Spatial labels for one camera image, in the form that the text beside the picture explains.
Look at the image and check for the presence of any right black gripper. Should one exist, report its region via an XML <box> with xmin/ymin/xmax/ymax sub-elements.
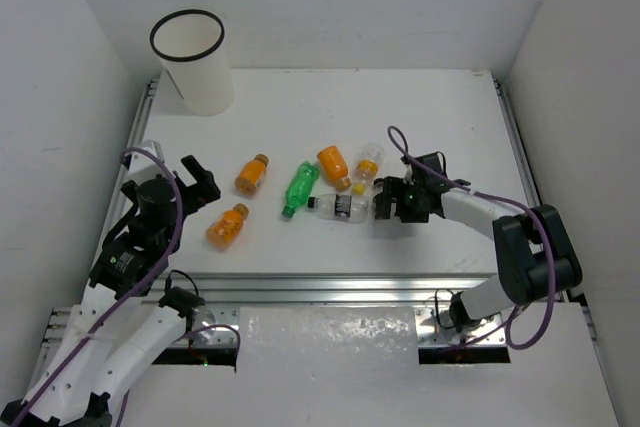
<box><xmin>376</xmin><ymin>176</ymin><xmax>428</xmax><ymax>223</ymax></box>

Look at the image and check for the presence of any clear bottle orange label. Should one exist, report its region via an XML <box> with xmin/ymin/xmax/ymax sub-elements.
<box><xmin>354</xmin><ymin>143</ymin><xmax>385</xmax><ymax>183</ymax></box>

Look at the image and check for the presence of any clear bottle black label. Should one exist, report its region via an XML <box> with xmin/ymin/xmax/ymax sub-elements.
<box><xmin>307</xmin><ymin>194</ymin><xmax>369</xmax><ymax>224</ymax></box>

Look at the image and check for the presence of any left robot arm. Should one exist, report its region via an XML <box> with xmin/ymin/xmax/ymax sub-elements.
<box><xmin>1</xmin><ymin>154</ymin><xmax>221</xmax><ymax>426</ymax></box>

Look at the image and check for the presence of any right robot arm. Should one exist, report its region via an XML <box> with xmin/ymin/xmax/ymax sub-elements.
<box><xmin>373</xmin><ymin>153</ymin><xmax>583</xmax><ymax>334</ymax></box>

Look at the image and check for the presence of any white cylindrical bin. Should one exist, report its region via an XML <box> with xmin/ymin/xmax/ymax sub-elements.
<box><xmin>149</xmin><ymin>9</ymin><xmax>234</xmax><ymax>116</ymax></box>

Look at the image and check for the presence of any yellow bottle cap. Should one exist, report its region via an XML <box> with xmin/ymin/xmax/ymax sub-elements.
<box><xmin>352</xmin><ymin>184</ymin><xmax>366</xmax><ymax>195</ymax></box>

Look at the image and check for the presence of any green plastic bottle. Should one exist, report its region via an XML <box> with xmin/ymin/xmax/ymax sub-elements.
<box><xmin>282</xmin><ymin>161</ymin><xmax>320</xmax><ymax>219</ymax></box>

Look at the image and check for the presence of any white foam pad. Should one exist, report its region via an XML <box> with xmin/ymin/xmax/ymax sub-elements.
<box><xmin>238</xmin><ymin>306</ymin><xmax>418</xmax><ymax>371</ymax></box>

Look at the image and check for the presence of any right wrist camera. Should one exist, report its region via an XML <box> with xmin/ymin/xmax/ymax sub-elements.
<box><xmin>404</xmin><ymin>163</ymin><xmax>414</xmax><ymax>185</ymax></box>

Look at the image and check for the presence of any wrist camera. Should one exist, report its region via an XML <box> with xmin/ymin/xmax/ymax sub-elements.
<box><xmin>404</xmin><ymin>163</ymin><xmax>414</xmax><ymax>185</ymax></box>
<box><xmin>121</xmin><ymin>140</ymin><xmax>165</xmax><ymax>176</ymax></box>

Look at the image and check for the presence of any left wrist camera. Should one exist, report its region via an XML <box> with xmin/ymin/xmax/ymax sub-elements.
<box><xmin>121</xmin><ymin>140</ymin><xmax>165</xmax><ymax>176</ymax></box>

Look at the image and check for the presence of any aluminium frame rail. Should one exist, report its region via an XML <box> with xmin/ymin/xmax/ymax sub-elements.
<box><xmin>37</xmin><ymin>74</ymin><xmax>596</xmax><ymax>363</ymax></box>

